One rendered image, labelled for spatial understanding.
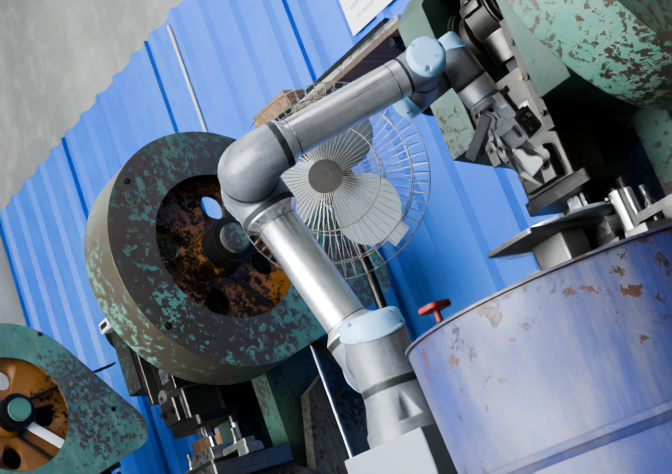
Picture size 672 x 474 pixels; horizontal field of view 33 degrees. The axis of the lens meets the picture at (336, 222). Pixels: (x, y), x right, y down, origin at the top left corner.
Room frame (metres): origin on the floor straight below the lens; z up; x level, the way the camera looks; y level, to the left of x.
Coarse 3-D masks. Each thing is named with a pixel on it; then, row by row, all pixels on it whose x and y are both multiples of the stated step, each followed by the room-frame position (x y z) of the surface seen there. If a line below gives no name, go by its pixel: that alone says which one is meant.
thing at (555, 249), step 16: (560, 224) 2.36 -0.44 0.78; (576, 224) 2.39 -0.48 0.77; (592, 224) 2.44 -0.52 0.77; (512, 240) 2.33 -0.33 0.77; (528, 240) 2.36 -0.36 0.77; (544, 240) 2.42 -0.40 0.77; (560, 240) 2.40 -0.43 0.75; (576, 240) 2.41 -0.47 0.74; (496, 256) 2.40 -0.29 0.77; (544, 256) 2.44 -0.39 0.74; (560, 256) 2.41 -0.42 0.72; (576, 256) 2.40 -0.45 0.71
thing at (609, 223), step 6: (606, 216) 2.46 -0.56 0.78; (612, 216) 2.48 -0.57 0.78; (606, 222) 2.46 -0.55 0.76; (612, 222) 2.47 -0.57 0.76; (618, 222) 2.48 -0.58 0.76; (594, 228) 2.49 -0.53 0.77; (600, 228) 2.48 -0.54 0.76; (606, 228) 2.46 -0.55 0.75; (612, 228) 2.46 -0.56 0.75; (618, 228) 2.48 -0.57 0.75; (588, 234) 2.50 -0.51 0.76; (594, 234) 2.49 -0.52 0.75; (600, 234) 2.48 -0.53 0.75; (606, 234) 2.47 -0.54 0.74; (588, 240) 2.51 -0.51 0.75; (594, 240) 2.49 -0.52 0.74
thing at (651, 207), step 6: (642, 186) 2.42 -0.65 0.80; (642, 192) 2.43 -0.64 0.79; (648, 192) 2.42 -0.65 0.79; (648, 198) 2.42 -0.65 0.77; (666, 198) 2.38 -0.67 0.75; (648, 204) 2.42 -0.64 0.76; (654, 204) 2.40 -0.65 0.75; (660, 204) 2.39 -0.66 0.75; (666, 204) 2.38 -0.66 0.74; (642, 210) 2.43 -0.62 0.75; (648, 210) 2.42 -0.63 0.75; (654, 210) 2.41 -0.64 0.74; (660, 210) 2.40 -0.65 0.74; (666, 210) 2.38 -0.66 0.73; (636, 216) 2.44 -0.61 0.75; (642, 216) 2.43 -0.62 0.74; (648, 216) 2.42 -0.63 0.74; (654, 216) 2.42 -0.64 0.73; (660, 216) 2.43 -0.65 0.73; (666, 216) 2.38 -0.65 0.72; (642, 222) 2.45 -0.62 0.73
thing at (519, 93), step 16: (512, 80) 2.47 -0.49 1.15; (512, 96) 2.49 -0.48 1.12; (528, 96) 2.46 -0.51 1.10; (544, 128) 2.45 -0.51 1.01; (544, 144) 2.44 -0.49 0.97; (560, 144) 2.44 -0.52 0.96; (576, 144) 2.47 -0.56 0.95; (592, 144) 2.51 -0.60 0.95; (560, 160) 2.45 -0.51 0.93; (576, 160) 2.45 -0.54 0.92; (592, 160) 2.49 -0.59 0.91; (544, 176) 2.46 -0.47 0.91; (560, 176) 2.45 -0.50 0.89; (528, 192) 2.50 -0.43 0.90
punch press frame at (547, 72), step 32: (416, 0) 2.59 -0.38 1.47; (448, 0) 2.60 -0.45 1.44; (416, 32) 2.56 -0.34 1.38; (512, 32) 2.38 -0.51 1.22; (544, 64) 2.35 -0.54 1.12; (448, 96) 2.55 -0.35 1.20; (544, 96) 2.38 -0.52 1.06; (576, 96) 2.42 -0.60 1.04; (608, 96) 2.46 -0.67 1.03; (448, 128) 2.58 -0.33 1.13; (608, 128) 2.89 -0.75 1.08; (640, 128) 2.58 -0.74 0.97; (480, 160) 2.64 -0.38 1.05; (608, 160) 2.84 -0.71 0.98; (640, 160) 2.94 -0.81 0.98; (608, 192) 2.80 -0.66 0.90; (640, 192) 2.89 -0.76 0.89
